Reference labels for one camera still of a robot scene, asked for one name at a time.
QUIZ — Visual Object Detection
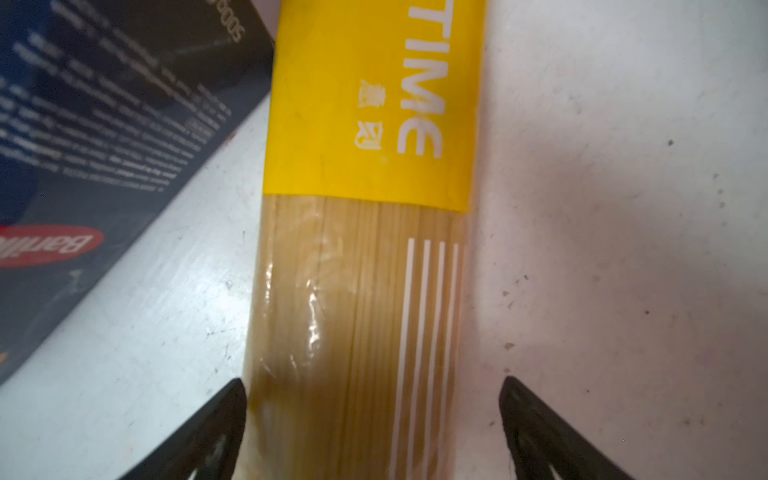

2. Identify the yellow Pastatime spaghetti bag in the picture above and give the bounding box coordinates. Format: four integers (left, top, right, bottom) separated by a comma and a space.
235, 1, 487, 479

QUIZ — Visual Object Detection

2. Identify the blue Barilla rigatoni box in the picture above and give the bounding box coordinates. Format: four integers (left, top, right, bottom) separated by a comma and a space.
1, 0, 274, 379

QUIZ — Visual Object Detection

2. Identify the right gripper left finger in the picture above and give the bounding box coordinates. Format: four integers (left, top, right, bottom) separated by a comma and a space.
122, 378, 247, 480

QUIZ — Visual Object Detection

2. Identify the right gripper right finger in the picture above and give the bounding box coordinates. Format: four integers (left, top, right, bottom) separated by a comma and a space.
499, 376, 632, 480

